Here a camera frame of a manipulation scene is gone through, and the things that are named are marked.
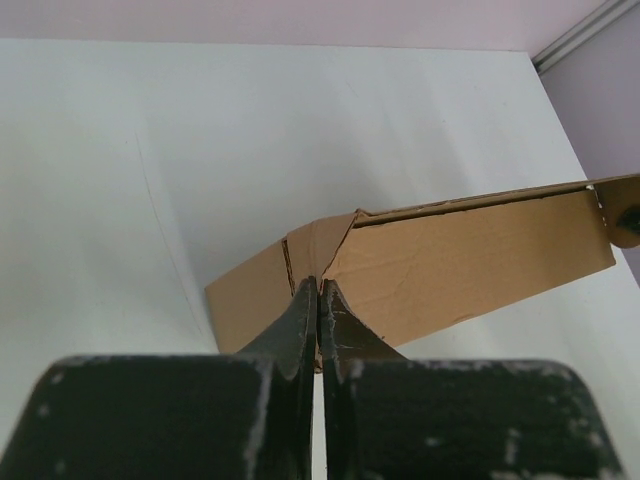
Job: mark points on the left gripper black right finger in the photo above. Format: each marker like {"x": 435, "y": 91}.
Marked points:
{"x": 390, "y": 417}

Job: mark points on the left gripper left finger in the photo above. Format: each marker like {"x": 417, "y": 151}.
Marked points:
{"x": 247, "y": 415}

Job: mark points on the cardboard box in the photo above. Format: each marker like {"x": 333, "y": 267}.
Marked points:
{"x": 410, "y": 272}

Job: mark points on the right aluminium frame post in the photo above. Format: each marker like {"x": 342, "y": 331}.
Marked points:
{"x": 585, "y": 30}

